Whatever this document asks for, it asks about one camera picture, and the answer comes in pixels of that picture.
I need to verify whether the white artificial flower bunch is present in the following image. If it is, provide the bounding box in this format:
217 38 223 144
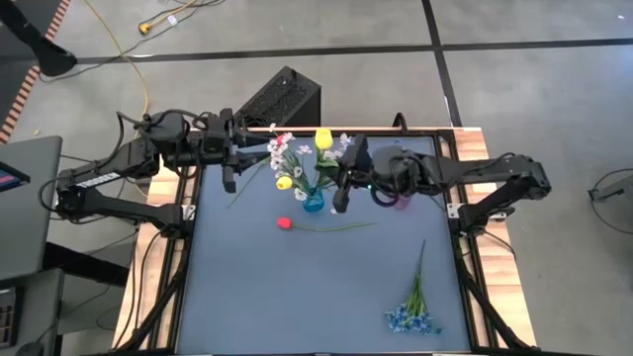
266 123 316 202
323 132 355 162

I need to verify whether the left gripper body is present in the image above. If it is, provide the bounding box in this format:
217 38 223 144
200 108 237 194

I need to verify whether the teal patterned glass vase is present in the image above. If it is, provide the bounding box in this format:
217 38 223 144
302 187 326 214

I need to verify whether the black aluminium table frame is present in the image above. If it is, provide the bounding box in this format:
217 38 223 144
113 127 540 356

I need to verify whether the person's leg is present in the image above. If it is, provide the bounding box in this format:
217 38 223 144
0 0 79 78

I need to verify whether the black keyboard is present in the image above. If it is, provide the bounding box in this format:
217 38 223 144
0 288 19 350

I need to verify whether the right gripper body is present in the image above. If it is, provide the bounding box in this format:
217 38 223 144
331 133 377 215

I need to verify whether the yellow tulip with narrow leaf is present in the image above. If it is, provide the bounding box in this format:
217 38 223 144
275 175 316 199

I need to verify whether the grey desk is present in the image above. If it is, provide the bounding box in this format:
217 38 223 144
0 135 64 283
0 269 65 356

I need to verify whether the yellow tulip with broad leaves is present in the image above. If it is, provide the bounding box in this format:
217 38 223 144
314 128 342 199

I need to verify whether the blue artificial flower bunch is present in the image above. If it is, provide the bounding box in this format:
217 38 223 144
384 239 443 337

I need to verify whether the black floor mat striped edge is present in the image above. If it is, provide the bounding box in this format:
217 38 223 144
0 0 73 144

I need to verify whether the black perforated computer case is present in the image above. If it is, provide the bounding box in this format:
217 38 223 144
233 65 322 129

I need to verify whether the yellow floor cable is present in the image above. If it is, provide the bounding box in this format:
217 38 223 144
82 0 150 120

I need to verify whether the cable with yellow plug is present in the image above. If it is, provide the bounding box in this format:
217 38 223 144
137 0 224 36

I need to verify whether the small display screen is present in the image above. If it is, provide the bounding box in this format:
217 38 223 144
0 160 32 194

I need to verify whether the black computer mouse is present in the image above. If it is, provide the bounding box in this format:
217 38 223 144
14 340 45 356

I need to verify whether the red artificial tulip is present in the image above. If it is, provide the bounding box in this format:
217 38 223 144
226 133 291 210
276 217 376 233

